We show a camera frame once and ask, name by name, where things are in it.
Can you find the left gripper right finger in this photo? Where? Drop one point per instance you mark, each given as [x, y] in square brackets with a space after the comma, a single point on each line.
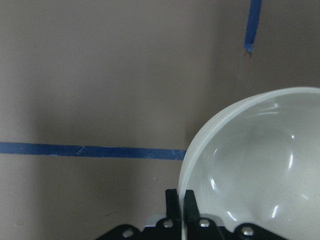
[204, 228]

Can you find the white ceramic bowl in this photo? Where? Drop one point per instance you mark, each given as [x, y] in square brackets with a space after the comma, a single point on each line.
[258, 161]

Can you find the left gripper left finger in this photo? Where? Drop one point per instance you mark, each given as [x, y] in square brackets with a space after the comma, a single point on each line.
[166, 228]

